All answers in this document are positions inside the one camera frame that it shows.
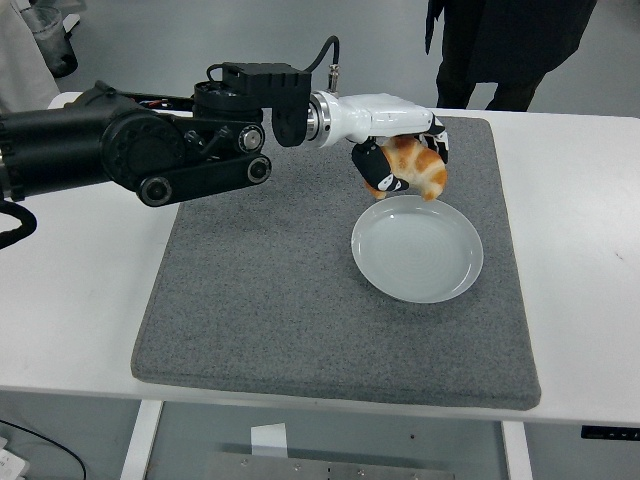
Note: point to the bin with clear bag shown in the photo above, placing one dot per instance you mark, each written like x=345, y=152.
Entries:
x=55, y=42

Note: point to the white power strip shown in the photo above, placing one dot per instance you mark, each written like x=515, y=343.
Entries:
x=10, y=465

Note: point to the person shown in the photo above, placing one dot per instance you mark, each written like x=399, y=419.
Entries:
x=510, y=35

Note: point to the grey metal plate with screws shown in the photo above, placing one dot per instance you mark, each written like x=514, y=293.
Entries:
x=325, y=471

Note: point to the white table leg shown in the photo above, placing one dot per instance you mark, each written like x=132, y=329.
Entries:
x=517, y=455
x=140, y=445

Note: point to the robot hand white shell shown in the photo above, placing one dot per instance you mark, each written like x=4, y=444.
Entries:
x=380, y=117

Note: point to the croissant bread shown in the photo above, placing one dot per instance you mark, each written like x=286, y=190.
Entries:
x=420, y=165

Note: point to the white cloth cover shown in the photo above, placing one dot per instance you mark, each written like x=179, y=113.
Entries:
x=20, y=60

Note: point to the black table control panel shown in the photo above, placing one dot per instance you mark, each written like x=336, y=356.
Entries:
x=610, y=432

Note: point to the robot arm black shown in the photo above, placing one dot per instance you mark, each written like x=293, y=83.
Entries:
x=60, y=145

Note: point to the pale blue round plate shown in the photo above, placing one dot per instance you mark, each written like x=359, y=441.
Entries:
x=415, y=255

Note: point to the grey felt mat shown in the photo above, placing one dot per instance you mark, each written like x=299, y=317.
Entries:
x=250, y=325

